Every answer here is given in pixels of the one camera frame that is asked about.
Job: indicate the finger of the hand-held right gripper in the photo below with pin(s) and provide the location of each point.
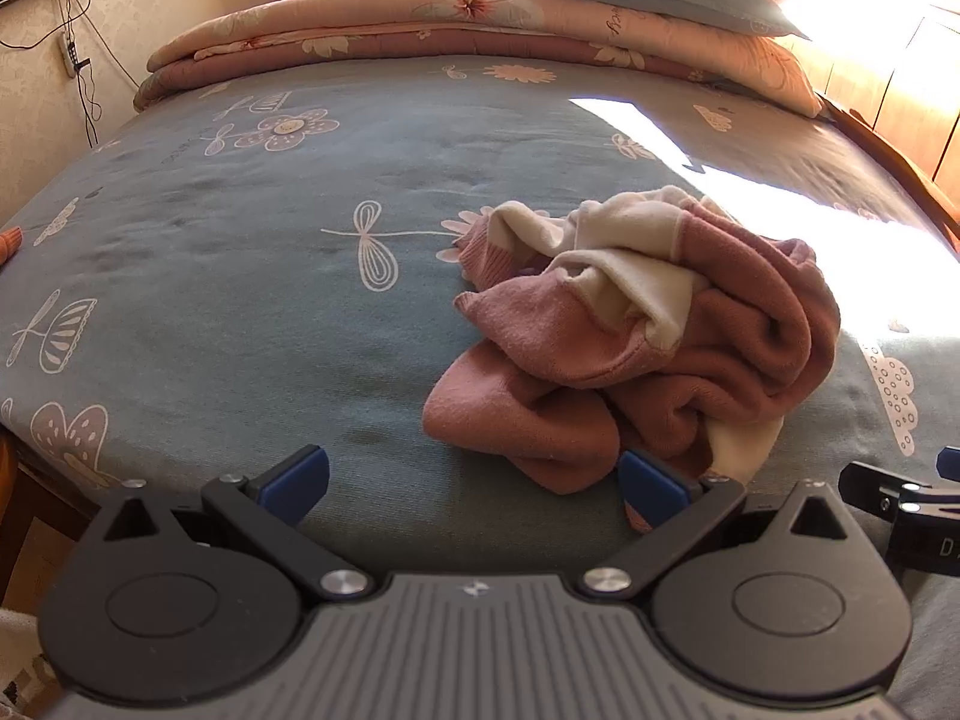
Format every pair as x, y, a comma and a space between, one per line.
949, 463
870, 484

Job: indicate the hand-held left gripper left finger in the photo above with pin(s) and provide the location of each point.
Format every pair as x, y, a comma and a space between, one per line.
300, 476

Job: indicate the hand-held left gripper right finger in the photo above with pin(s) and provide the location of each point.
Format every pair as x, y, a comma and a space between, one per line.
649, 487

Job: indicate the pink and cream knit sweater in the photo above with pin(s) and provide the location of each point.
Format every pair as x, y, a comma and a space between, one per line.
735, 315

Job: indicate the blue-grey floral bed sheet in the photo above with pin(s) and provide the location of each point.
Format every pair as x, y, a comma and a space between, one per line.
225, 277

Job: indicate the patterned cream cloth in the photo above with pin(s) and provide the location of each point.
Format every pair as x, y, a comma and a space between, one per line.
19, 660

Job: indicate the orange cloth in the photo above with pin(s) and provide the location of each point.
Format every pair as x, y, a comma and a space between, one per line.
9, 244

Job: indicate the wooden bed headboard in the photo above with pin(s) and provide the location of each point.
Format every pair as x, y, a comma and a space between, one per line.
885, 90

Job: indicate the folded pink floral quilt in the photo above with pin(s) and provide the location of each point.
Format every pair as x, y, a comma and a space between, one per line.
525, 22

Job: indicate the white power strip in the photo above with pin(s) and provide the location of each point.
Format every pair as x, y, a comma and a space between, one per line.
69, 52

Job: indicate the wooden bed frame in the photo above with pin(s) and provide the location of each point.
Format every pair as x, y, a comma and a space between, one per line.
30, 510

